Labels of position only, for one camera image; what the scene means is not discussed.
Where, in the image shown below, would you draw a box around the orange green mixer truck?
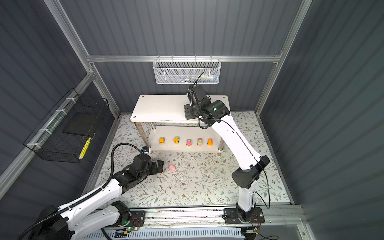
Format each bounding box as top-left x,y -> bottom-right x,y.
159,137 -> 165,145

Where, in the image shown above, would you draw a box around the pink green mixer truck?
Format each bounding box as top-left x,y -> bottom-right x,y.
186,139 -> 192,147

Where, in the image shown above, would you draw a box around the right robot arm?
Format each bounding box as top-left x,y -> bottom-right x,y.
185,84 -> 270,223

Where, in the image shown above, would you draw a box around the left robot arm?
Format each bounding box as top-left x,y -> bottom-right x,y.
18,150 -> 164,240

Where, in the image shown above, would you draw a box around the white two-tier shelf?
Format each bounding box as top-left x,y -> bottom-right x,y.
131,95 -> 224,154

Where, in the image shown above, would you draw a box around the items in white basket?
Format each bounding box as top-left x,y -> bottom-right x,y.
179,74 -> 220,84

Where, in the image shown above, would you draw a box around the yellow green marker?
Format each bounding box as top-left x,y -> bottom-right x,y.
79,137 -> 92,160

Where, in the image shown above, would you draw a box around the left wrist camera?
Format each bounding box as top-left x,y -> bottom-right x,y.
142,146 -> 150,153

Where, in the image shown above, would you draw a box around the white wire mesh basket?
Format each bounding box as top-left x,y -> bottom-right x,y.
153,59 -> 222,85

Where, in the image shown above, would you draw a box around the black wire basket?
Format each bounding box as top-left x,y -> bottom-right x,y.
24,91 -> 110,164

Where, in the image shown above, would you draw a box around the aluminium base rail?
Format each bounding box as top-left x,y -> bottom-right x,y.
59,205 -> 313,240

